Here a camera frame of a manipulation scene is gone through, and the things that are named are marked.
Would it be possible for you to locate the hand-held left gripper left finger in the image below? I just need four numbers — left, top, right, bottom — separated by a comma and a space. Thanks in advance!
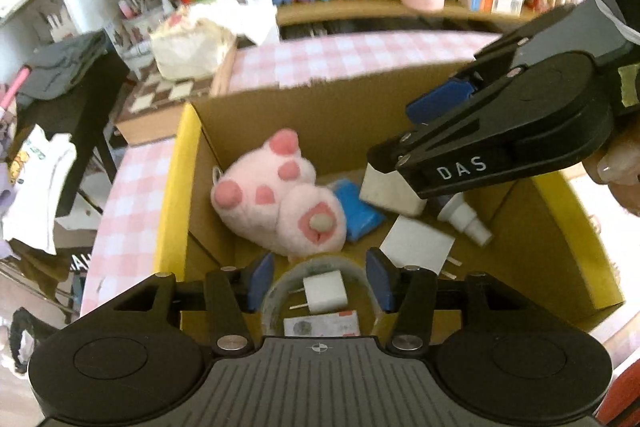
111, 251, 276, 355

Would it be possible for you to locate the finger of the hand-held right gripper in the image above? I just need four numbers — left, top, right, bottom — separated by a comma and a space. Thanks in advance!
405, 1, 592, 124
366, 98, 507, 172

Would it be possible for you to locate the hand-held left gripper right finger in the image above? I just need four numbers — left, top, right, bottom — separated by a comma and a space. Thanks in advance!
365, 247, 527, 354

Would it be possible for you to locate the beige rectangular block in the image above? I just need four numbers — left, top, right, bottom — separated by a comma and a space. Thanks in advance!
358, 160, 429, 217

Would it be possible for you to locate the large white charger plug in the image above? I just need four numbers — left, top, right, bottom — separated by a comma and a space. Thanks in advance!
378, 214, 464, 281

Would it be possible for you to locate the yellowish clear tape roll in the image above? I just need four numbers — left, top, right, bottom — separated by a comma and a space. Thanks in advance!
260, 255, 382, 339

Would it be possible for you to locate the small white charger plug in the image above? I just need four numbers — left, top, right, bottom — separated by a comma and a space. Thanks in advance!
288, 270, 351, 314

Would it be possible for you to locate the blue rectangular block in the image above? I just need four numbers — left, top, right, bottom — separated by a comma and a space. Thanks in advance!
331, 179, 386, 244

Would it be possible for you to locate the small red-label card box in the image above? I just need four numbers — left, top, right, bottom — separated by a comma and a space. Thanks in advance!
283, 309, 362, 337

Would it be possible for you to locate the yellow cardboard box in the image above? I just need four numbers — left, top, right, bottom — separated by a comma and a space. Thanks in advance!
154, 61, 627, 339

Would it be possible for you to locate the blue patterned white-nozzle bottle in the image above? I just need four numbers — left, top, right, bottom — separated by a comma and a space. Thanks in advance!
436, 193, 495, 248

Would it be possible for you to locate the pink plush toy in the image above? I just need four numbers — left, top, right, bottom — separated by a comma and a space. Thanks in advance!
209, 128, 348, 258

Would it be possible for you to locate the person's right hand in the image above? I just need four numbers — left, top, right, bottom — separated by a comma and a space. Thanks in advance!
581, 114, 640, 211

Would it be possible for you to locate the orange and white small box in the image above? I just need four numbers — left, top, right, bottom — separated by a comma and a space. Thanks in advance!
457, 0, 524, 16

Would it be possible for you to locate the brown chessboard box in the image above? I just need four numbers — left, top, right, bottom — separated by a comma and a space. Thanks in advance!
115, 51, 239, 146

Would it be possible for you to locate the white crumpled cloth bag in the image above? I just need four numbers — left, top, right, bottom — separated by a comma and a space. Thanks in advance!
149, 0, 279, 81

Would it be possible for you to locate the white printed t-shirt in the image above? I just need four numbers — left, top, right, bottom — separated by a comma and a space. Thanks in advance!
2, 123, 79, 256

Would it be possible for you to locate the black stool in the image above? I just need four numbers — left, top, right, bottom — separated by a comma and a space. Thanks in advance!
14, 51, 132, 219

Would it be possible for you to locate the grey folded cloth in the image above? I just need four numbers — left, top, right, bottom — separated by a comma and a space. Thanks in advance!
21, 31, 109, 101

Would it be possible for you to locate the pink pen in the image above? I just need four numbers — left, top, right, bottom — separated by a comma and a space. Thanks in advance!
0, 64, 32, 118

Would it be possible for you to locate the black looped strap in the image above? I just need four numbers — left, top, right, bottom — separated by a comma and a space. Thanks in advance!
11, 306, 37, 376

